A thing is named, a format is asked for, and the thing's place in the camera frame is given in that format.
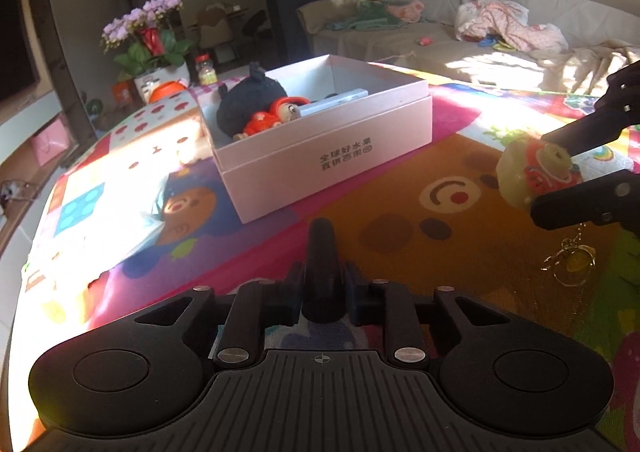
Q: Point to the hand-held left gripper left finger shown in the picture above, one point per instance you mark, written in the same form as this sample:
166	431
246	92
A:
296	293

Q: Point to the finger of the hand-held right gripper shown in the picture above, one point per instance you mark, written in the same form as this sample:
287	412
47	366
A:
600	125
580	204

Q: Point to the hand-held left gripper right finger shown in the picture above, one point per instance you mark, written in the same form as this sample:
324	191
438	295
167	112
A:
353	293

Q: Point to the white cardboard box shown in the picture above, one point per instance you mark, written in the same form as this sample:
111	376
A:
320	157

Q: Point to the red doll toy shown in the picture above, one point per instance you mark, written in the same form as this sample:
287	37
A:
260	121

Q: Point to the black plush toy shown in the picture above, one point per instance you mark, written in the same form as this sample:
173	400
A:
245	102

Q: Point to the colourful cartoon mat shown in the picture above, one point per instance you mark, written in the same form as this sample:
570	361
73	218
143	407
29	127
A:
400	202

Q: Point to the pink patterned blanket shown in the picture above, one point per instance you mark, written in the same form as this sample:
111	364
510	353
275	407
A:
505	25

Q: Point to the light blue plastic bag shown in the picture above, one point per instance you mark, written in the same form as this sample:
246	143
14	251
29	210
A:
150	227

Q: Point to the beige sofa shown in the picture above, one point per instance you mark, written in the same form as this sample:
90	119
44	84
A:
440	57

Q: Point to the small red toy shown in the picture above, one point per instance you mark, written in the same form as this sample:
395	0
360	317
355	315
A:
425	41

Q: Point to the pink cloth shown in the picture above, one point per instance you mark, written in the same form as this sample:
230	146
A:
405	11

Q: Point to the red-lidded jar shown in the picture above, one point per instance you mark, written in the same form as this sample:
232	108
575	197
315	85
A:
206	72

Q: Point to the orange bowl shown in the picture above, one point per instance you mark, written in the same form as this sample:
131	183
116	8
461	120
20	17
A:
167	91

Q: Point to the green cloth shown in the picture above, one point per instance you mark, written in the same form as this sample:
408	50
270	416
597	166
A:
367	17

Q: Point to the dark dining chair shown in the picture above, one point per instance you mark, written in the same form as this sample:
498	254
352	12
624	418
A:
256	25

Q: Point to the green ball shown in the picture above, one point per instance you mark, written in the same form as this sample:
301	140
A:
95	108

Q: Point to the beige dining chair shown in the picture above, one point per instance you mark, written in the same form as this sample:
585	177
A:
215	30

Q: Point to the pink orchid potted plant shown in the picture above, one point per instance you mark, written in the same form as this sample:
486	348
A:
150	57

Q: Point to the pink gift bag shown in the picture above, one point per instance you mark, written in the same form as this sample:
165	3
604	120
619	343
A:
47	142

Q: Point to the black television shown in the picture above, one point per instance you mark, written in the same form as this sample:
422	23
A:
15	42

